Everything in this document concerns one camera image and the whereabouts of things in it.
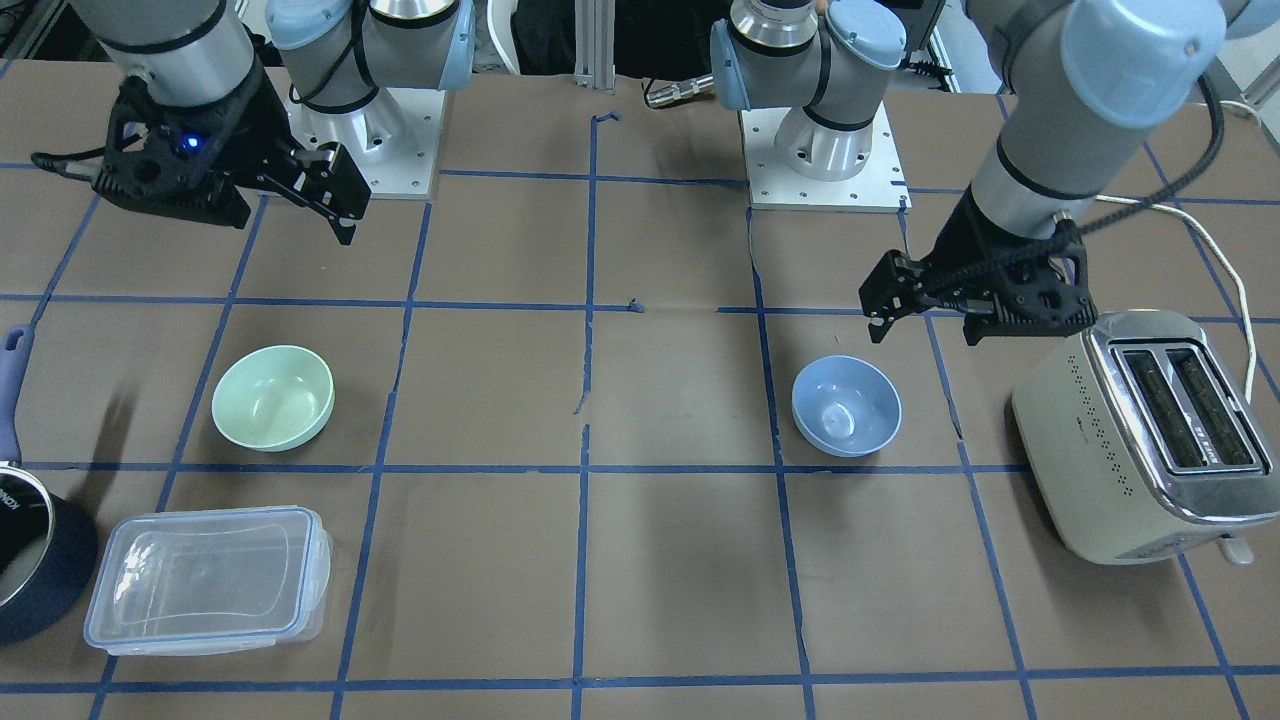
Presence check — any clear plastic food container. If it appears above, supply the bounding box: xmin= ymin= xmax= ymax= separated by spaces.
xmin=83 ymin=506 xmax=332 ymax=657

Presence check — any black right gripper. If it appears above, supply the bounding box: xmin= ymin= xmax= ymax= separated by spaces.
xmin=91 ymin=68 xmax=372 ymax=246

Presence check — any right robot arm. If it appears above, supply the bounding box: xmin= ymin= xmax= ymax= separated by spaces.
xmin=31 ymin=1 xmax=475 ymax=245

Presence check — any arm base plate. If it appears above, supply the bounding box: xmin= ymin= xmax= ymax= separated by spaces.
xmin=739 ymin=104 xmax=913 ymax=213
xmin=287 ymin=88 xmax=451 ymax=201

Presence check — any silver toaster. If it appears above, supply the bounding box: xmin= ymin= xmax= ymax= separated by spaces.
xmin=1011 ymin=309 xmax=1279 ymax=566

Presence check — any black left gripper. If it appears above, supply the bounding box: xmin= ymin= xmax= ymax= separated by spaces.
xmin=858 ymin=190 xmax=1100 ymax=346

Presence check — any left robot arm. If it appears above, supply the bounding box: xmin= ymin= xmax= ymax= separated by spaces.
xmin=709 ymin=1 xmax=1277 ymax=345

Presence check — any white toaster power cable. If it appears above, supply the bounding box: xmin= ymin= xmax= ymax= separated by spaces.
xmin=1094 ymin=97 xmax=1263 ymax=406

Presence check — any blue bowl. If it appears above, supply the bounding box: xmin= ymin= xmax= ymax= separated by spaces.
xmin=790 ymin=355 xmax=902 ymax=457

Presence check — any green bowl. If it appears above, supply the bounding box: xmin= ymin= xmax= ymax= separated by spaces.
xmin=211 ymin=345 xmax=337 ymax=454

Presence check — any dark blue saucepan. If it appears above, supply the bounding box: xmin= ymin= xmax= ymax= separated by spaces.
xmin=1 ymin=324 xmax=99 ymax=646

